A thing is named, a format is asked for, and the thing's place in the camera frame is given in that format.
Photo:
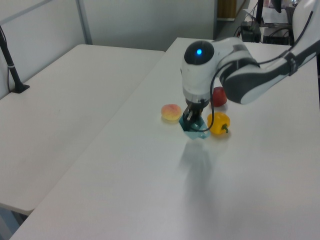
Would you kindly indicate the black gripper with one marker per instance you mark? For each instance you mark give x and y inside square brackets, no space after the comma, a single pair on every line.
[197,105]

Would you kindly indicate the light blue mug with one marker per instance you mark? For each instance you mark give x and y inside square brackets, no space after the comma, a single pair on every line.
[197,132]

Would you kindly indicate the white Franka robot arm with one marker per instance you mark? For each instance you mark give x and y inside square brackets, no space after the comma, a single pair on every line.
[240,75]

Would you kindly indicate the pale pink peach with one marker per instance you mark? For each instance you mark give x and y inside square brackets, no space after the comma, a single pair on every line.
[171,112]

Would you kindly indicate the yellow bell pepper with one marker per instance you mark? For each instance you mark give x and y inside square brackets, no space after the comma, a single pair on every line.
[218,123]

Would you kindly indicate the red apple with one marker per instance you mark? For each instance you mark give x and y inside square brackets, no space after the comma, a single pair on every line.
[220,97]

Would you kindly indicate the black electronics box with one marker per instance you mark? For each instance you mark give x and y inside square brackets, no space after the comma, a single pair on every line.
[251,32]

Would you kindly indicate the black monitor stand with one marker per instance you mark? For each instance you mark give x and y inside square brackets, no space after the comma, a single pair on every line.
[259,10]

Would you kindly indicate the black pole stand with base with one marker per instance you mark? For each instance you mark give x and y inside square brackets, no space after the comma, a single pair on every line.
[11,65]

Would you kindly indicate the grey metal partition post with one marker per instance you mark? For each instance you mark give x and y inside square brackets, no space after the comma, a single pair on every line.
[83,22]

